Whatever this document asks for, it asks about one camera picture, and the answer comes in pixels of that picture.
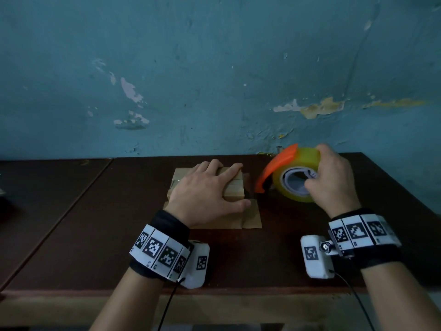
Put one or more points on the person's right forearm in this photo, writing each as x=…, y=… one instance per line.
x=399, y=299

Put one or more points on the orange tape dispenser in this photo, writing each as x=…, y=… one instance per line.
x=272, y=168

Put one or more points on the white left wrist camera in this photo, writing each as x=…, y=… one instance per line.
x=200, y=275

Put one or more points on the brown cardboard box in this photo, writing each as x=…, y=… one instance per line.
x=249, y=217

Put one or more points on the black left wristband with markers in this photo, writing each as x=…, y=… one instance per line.
x=169, y=227

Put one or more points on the black right wristband with markers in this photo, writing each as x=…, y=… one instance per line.
x=379, y=255

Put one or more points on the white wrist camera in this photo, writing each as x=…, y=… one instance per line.
x=318, y=268
x=200, y=275

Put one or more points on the person's right hand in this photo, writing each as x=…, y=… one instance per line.
x=336, y=189

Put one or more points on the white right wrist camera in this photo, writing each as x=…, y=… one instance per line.
x=318, y=268

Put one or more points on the black wristband with markers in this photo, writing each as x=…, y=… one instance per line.
x=379, y=255
x=169, y=227

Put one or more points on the person's left hand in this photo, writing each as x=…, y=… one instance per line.
x=200, y=199

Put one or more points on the person's left forearm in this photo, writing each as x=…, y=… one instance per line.
x=127, y=303

